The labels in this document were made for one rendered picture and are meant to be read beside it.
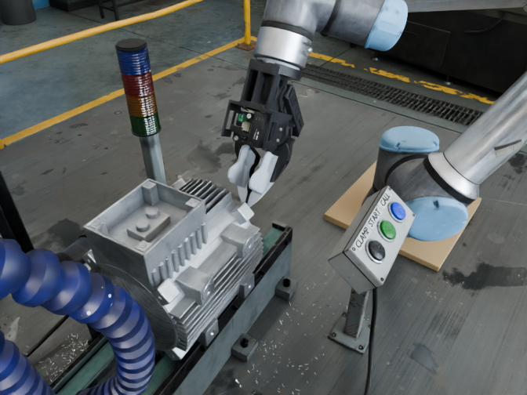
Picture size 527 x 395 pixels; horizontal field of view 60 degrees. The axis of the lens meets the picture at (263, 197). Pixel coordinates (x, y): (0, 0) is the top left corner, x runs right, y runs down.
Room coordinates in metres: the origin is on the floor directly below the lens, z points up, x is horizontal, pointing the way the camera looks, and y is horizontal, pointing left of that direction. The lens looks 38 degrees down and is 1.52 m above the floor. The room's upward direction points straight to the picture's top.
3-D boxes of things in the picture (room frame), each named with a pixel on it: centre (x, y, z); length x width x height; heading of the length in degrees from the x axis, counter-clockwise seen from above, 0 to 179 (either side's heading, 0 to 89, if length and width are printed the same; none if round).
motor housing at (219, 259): (0.48, 0.13, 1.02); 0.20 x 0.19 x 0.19; 149
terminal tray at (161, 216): (0.45, 0.15, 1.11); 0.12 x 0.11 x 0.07; 149
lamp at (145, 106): (0.87, 0.25, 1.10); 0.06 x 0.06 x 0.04
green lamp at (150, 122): (0.87, 0.25, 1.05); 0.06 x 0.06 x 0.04
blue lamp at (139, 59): (0.87, 0.25, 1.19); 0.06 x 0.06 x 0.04
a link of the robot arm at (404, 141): (0.81, -0.31, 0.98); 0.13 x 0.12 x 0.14; 2
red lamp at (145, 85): (0.87, 0.25, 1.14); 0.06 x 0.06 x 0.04
